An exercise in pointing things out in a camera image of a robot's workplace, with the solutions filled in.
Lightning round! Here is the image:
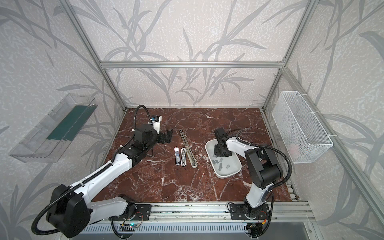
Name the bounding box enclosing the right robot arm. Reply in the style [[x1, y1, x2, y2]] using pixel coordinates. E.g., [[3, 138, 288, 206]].
[[214, 128, 293, 220]]

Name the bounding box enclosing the white plastic tray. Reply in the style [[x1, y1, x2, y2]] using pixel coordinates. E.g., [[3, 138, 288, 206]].
[[205, 140, 242, 179]]

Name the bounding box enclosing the aluminium front rail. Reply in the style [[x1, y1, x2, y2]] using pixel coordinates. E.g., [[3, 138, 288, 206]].
[[137, 202, 316, 224]]

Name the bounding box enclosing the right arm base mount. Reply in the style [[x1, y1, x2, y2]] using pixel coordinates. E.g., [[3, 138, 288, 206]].
[[227, 203, 271, 222]]

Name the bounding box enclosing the white wire mesh basket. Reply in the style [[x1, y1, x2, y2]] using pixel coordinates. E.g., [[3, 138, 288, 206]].
[[272, 91, 334, 164]]

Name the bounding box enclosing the clear plastic wall bin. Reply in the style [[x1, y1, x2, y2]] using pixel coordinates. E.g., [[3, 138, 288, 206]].
[[9, 94, 98, 163]]

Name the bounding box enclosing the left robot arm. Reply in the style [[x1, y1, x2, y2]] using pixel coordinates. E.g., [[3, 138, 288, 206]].
[[31, 115, 173, 238]]

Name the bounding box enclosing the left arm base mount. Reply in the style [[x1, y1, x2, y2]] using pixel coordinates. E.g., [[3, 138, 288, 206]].
[[120, 204, 152, 221]]

